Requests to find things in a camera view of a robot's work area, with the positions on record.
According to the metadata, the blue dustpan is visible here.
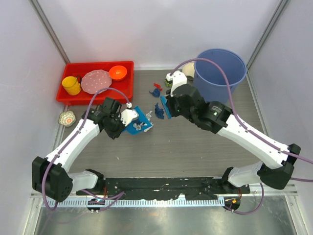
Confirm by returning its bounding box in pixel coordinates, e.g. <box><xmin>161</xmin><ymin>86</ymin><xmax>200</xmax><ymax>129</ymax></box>
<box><xmin>121</xmin><ymin>106</ymin><xmax>153</xmax><ymax>135</ymax></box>

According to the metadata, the blue hand brush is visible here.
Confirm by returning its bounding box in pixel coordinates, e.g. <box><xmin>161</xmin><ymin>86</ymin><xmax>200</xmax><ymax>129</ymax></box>
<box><xmin>160</xmin><ymin>95</ymin><xmax>172</xmax><ymax>119</ymax></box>

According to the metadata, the blue plastic bucket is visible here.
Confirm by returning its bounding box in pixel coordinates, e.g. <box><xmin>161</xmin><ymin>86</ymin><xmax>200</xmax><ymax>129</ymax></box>
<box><xmin>193</xmin><ymin>49</ymin><xmax>247</xmax><ymax>104</ymax></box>

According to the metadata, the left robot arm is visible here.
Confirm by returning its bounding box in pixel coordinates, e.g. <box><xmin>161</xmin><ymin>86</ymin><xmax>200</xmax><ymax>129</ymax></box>
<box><xmin>32</xmin><ymin>98</ymin><xmax>131</xmax><ymax>202</ymax></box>

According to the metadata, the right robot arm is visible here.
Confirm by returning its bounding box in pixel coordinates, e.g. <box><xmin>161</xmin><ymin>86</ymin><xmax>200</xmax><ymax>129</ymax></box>
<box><xmin>165</xmin><ymin>84</ymin><xmax>301</xmax><ymax>193</ymax></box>

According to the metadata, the grey white paper scrap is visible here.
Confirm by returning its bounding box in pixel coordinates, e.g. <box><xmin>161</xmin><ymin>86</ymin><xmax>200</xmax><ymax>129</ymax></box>
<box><xmin>133</xmin><ymin>122</ymin><xmax>147</xmax><ymax>131</ymax></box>

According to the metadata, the blue paper scrap middle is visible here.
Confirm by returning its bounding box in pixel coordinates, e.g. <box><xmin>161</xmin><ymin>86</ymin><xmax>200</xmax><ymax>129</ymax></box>
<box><xmin>155</xmin><ymin>103</ymin><xmax>164</xmax><ymax>119</ymax></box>

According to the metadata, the blue paper scrap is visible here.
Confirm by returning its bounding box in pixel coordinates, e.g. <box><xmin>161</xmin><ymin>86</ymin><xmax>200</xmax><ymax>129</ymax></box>
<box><xmin>155</xmin><ymin>103</ymin><xmax>164</xmax><ymax>119</ymax></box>
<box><xmin>149</xmin><ymin>88</ymin><xmax>160</xmax><ymax>97</ymax></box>

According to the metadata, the cream round plate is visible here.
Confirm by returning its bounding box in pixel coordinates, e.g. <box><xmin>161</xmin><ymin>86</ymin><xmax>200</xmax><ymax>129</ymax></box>
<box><xmin>182</xmin><ymin>62</ymin><xmax>195</xmax><ymax>81</ymax></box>

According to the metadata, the blue paper scrap upper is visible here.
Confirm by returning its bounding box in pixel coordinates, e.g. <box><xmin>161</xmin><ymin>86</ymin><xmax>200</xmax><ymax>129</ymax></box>
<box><xmin>149</xmin><ymin>88</ymin><xmax>160</xmax><ymax>97</ymax></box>

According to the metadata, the small white paper scrap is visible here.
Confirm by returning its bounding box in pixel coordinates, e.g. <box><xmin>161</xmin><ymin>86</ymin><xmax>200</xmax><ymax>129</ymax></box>
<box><xmin>146</xmin><ymin>110</ymin><xmax>153</xmax><ymax>121</ymax></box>

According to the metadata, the small floral bowl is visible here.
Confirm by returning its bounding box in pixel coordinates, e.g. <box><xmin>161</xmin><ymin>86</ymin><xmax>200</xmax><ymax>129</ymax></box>
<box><xmin>58</xmin><ymin>110</ymin><xmax>76</xmax><ymax>127</ymax></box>

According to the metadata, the pink polka dot plate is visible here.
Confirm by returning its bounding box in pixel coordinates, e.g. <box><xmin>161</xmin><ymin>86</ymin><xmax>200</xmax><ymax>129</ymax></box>
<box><xmin>80</xmin><ymin>70</ymin><xmax>112</xmax><ymax>94</ymax></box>

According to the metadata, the orange bowl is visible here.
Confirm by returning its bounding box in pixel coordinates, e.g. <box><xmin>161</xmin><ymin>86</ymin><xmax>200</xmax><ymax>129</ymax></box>
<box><xmin>109</xmin><ymin>65</ymin><xmax>127</xmax><ymax>81</ymax></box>

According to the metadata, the yellow mug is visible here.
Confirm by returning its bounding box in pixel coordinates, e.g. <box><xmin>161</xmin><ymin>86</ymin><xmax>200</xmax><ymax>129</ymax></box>
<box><xmin>62</xmin><ymin>76</ymin><xmax>81</xmax><ymax>96</ymax></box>

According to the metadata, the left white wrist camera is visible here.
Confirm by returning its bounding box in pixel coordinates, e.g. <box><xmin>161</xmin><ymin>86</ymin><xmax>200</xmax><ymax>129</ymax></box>
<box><xmin>120</xmin><ymin>109</ymin><xmax>139</xmax><ymax>127</ymax></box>

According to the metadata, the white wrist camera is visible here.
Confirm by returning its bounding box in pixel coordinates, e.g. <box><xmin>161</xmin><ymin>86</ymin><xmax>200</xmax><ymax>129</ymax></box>
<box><xmin>120</xmin><ymin>109</ymin><xmax>139</xmax><ymax>127</ymax></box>
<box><xmin>165</xmin><ymin>70</ymin><xmax>187</xmax><ymax>97</ymax></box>

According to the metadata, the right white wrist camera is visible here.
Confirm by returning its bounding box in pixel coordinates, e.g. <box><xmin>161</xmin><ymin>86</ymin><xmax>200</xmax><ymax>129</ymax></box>
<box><xmin>165</xmin><ymin>70</ymin><xmax>187</xmax><ymax>97</ymax></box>

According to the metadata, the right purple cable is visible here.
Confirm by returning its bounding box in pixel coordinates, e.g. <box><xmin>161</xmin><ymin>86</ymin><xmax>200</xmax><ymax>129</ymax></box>
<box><xmin>171</xmin><ymin>58</ymin><xmax>313</xmax><ymax>216</ymax></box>

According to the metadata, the purple cable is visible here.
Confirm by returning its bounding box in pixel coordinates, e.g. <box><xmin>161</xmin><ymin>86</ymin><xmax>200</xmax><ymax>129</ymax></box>
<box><xmin>171</xmin><ymin>58</ymin><xmax>313</xmax><ymax>216</ymax></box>
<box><xmin>41</xmin><ymin>87</ymin><xmax>133</xmax><ymax>212</ymax></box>

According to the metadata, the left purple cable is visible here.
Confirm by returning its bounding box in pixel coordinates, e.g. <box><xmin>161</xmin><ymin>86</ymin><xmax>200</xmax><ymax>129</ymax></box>
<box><xmin>41</xmin><ymin>87</ymin><xmax>133</xmax><ymax>212</ymax></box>

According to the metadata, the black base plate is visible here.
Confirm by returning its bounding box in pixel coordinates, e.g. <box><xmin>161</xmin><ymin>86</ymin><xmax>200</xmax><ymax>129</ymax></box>
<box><xmin>88</xmin><ymin>177</ymin><xmax>250</xmax><ymax>201</ymax></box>

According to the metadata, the white slotted cable duct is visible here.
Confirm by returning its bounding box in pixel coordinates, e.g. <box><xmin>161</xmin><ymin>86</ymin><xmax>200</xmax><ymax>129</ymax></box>
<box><xmin>58</xmin><ymin>195</ymin><xmax>224</xmax><ymax>209</ymax></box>

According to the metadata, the aluminium front rail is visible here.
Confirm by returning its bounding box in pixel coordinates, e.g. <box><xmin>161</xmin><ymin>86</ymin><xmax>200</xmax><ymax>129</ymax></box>
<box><xmin>30</xmin><ymin>175</ymin><xmax>299</xmax><ymax>198</ymax></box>

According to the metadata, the right aluminium corner post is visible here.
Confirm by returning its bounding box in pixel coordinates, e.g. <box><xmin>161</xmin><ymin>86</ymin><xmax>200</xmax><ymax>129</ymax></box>
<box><xmin>247</xmin><ymin>0</ymin><xmax>290</xmax><ymax>70</ymax></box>

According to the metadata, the aluminium corner post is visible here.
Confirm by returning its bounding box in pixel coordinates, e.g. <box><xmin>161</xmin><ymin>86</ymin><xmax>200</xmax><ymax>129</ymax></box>
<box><xmin>247</xmin><ymin>0</ymin><xmax>290</xmax><ymax>70</ymax></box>
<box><xmin>29</xmin><ymin>0</ymin><xmax>70</xmax><ymax>64</ymax></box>

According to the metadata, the left aluminium corner post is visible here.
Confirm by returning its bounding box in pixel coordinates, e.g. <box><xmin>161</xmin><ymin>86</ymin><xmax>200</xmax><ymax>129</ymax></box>
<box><xmin>29</xmin><ymin>0</ymin><xmax>70</xmax><ymax>64</ymax></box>

